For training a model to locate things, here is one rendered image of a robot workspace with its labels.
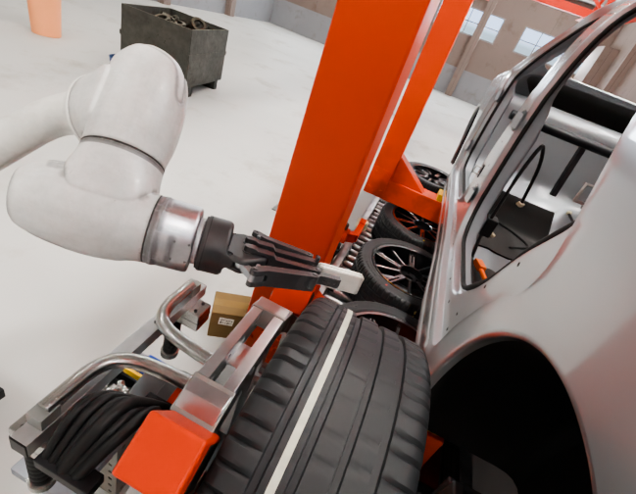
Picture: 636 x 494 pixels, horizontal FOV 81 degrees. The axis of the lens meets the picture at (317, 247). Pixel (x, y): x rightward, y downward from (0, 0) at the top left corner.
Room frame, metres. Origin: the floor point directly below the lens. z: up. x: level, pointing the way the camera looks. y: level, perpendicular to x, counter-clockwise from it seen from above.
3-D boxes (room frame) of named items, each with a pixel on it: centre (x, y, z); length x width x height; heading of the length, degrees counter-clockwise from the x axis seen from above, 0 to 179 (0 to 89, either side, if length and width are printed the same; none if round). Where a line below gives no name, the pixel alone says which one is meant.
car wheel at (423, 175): (3.85, -0.87, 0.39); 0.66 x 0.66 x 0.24
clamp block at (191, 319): (0.60, 0.23, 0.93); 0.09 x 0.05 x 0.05; 81
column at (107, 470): (0.59, 0.38, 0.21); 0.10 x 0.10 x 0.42; 81
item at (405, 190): (2.72, -0.60, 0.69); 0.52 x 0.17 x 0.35; 81
